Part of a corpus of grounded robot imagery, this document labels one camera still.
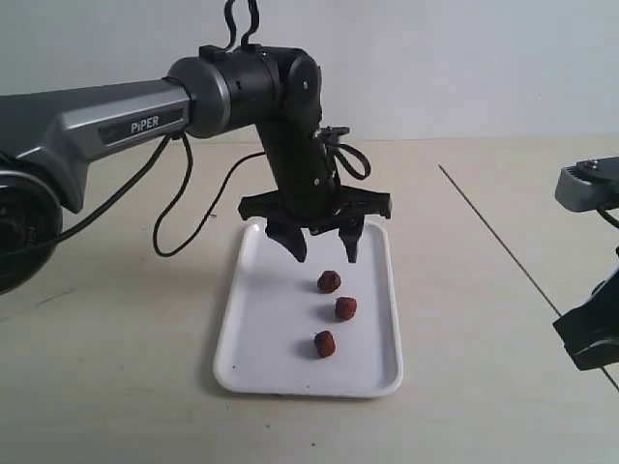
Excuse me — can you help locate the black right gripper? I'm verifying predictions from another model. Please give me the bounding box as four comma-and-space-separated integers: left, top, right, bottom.
552, 270, 618, 371

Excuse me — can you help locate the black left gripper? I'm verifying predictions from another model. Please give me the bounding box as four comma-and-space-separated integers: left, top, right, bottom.
238, 121, 391, 264

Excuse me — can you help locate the thin metal skewer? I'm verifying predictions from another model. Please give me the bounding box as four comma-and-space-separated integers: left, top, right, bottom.
437, 163, 618, 393

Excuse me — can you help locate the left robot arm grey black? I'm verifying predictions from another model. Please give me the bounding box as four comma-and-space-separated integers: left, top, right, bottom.
1, 45, 392, 292

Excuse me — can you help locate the white rectangular plastic tray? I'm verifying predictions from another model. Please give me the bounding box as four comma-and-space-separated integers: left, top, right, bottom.
213, 219, 404, 398

